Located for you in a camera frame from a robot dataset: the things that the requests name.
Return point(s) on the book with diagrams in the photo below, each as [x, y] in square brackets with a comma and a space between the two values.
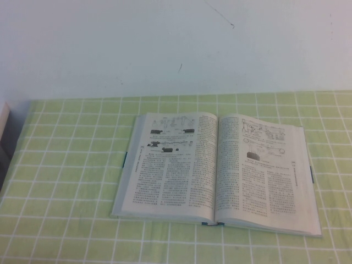
[192, 170]

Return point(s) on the green checked tablecloth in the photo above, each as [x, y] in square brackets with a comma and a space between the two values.
[63, 192]

